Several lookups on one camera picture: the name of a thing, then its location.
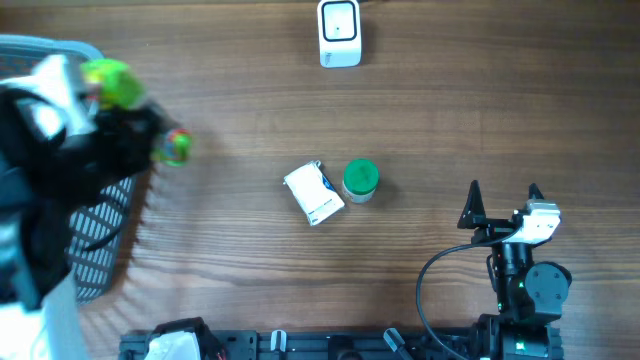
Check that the green lid jar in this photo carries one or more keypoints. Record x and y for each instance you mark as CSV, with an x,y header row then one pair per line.
x,y
360,180

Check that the Haribo gummy candy bag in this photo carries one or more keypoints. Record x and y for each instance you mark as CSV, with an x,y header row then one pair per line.
x,y
119,91

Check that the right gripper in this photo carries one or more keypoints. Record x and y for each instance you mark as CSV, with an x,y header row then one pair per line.
x,y
474,216

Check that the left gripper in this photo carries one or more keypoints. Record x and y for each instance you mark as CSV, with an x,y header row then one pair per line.
x,y
128,151

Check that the white barcode scanner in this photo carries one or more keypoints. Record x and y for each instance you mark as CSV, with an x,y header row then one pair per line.
x,y
339,33

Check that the white paper pouch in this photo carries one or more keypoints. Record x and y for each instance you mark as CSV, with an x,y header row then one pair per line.
x,y
315,195

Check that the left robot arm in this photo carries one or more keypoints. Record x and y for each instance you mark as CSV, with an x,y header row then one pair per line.
x,y
39,313

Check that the grey plastic mesh basket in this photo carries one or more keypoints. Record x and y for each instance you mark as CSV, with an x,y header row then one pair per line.
x,y
97,231

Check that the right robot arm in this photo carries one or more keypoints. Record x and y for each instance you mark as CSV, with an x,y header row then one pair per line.
x,y
530,295

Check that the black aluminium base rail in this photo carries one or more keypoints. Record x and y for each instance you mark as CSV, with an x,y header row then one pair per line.
x,y
251,345

